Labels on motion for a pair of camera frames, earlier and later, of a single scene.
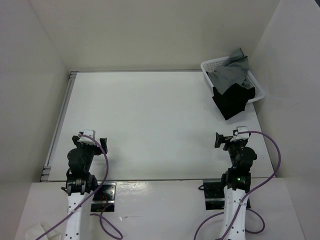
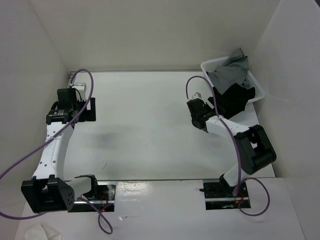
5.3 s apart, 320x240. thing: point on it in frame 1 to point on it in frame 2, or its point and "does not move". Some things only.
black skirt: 234,101 does not move
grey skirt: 234,71 does not move
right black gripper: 220,139 to 206,105
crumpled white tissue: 33,233 does not move
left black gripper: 97,149 to 90,114
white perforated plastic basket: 251,83 does not move
